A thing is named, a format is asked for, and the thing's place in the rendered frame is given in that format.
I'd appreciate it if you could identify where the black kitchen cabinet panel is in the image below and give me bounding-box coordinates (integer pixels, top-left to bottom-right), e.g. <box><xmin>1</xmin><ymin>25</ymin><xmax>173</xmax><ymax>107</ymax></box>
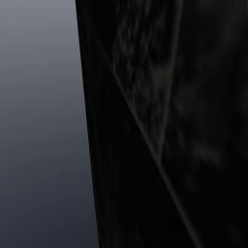
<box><xmin>75</xmin><ymin>0</ymin><xmax>248</xmax><ymax>248</ymax></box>

